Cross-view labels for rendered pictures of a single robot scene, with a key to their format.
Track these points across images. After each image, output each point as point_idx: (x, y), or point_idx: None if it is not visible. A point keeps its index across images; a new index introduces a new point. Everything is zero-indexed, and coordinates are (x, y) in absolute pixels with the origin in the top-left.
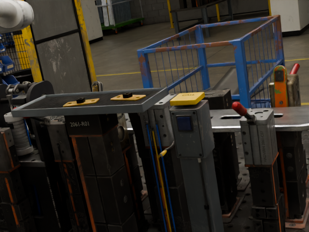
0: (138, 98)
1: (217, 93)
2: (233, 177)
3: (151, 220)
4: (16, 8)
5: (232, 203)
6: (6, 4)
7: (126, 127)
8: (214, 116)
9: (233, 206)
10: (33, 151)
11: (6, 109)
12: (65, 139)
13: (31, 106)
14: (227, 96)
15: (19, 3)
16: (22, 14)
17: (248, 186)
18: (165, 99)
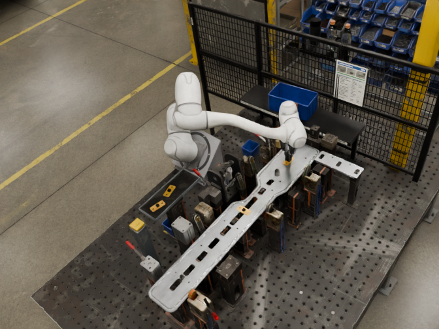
0: (150, 208)
1: (224, 270)
2: (203, 287)
3: None
4: (282, 136)
5: (200, 289)
6: (260, 132)
7: (205, 220)
8: (197, 262)
9: (200, 291)
10: (234, 187)
11: (234, 165)
12: None
13: (187, 174)
14: (221, 275)
15: (291, 134)
16: (287, 140)
17: (222, 308)
18: (177, 226)
